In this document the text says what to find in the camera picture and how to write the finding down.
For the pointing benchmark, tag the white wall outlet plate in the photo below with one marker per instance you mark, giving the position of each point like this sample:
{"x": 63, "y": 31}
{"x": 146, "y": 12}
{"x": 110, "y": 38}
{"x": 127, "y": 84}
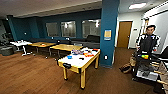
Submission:
{"x": 106, "y": 57}

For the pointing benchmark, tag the yellow wall sign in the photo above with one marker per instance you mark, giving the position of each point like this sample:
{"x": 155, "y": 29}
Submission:
{"x": 107, "y": 34}

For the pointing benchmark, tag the light wood gaming table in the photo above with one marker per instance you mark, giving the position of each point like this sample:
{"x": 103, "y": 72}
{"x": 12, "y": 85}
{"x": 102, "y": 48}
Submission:
{"x": 76, "y": 65}

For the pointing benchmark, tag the red black flat box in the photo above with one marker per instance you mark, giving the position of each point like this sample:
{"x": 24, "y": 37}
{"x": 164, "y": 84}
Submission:
{"x": 96, "y": 50}

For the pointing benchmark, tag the small white table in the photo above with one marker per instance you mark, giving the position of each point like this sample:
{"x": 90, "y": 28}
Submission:
{"x": 20, "y": 43}

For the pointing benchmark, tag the short wooden table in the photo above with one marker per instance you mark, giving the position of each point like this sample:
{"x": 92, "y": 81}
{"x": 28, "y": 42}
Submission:
{"x": 43, "y": 44}

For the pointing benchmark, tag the yellow green object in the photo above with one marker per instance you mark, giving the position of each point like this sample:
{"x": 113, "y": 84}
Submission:
{"x": 145, "y": 56}

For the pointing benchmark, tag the dark framed window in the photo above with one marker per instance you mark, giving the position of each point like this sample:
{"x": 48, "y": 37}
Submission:
{"x": 52, "y": 29}
{"x": 91, "y": 28}
{"x": 68, "y": 29}

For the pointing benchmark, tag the dark sofa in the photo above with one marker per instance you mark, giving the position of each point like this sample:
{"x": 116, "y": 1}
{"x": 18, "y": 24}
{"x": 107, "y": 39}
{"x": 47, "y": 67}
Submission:
{"x": 86, "y": 42}

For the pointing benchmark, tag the white bowl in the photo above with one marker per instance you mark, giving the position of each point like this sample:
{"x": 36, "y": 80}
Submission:
{"x": 85, "y": 49}

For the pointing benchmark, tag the long wooden table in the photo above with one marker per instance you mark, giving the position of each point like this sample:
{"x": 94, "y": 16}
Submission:
{"x": 65, "y": 47}

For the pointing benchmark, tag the brown wooden door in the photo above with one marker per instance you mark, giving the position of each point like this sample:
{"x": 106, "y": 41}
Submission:
{"x": 124, "y": 35}

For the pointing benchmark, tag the ceiling light panel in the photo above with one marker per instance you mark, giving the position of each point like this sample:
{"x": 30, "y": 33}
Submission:
{"x": 137, "y": 5}

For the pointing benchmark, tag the person in dark shirt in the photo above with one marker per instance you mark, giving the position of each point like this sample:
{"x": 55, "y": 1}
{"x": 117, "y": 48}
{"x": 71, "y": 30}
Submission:
{"x": 147, "y": 40}

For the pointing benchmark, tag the dark ottoman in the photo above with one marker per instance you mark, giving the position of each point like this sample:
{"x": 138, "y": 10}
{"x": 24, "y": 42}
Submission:
{"x": 6, "y": 51}

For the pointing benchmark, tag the tall wooden shelf frame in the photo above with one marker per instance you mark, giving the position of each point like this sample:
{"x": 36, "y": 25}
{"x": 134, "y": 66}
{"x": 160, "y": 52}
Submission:
{"x": 145, "y": 25}

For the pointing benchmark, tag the brown backpack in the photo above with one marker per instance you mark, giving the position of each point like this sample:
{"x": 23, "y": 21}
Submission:
{"x": 126, "y": 68}

